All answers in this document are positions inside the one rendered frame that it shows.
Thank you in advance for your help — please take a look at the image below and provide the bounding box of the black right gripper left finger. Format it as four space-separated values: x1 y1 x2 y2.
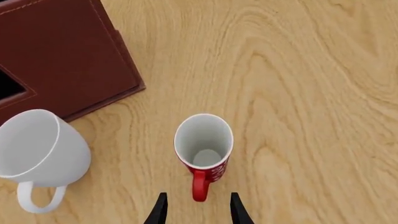
143 192 169 224

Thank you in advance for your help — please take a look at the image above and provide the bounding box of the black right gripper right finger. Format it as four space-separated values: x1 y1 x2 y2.
230 192 256 224

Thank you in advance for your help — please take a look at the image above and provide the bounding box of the red mug with white print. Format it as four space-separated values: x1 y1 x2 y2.
174 113 234 202

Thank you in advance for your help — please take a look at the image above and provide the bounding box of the red-brown desk caddy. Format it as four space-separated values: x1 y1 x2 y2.
0 0 147 123

